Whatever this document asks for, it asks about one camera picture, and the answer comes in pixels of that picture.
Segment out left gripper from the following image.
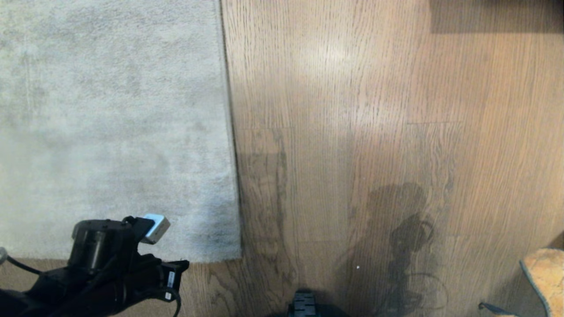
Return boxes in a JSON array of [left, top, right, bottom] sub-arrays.
[[125, 253, 190, 305]]

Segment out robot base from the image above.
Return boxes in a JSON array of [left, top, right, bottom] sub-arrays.
[[267, 288, 349, 317]]

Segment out grey rug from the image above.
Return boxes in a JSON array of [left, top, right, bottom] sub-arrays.
[[0, 0, 242, 264]]

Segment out tan cushion with teal trim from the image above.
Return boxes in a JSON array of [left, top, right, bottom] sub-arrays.
[[519, 248, 564, 317]]

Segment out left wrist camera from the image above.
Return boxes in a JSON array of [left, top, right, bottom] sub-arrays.
[[125, 214, 171, 245]]

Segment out black cable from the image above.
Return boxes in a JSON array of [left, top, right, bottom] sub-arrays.
[[4, 254, 44, 276]]

